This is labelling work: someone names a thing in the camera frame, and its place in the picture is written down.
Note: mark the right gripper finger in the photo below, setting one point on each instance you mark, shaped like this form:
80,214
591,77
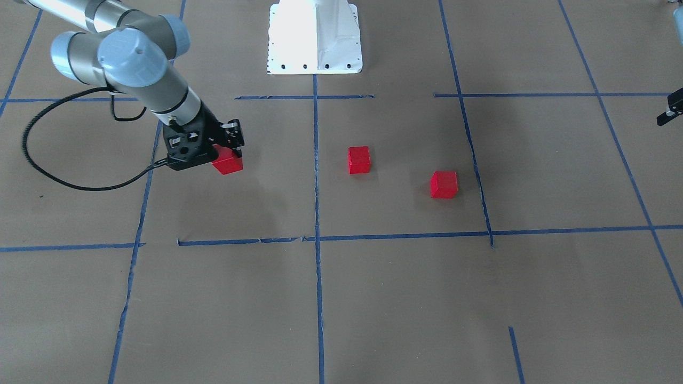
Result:
231,136

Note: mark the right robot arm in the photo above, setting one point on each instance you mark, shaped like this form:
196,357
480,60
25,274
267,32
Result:
126,51

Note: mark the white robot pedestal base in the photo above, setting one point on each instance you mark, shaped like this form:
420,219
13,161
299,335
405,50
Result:
314,37

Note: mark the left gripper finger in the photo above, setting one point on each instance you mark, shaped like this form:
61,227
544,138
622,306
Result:
673,110

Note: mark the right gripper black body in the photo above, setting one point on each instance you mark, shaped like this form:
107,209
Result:
215,128

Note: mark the red block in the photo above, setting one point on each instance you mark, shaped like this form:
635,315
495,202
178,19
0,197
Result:
359,160
444,185
227,161

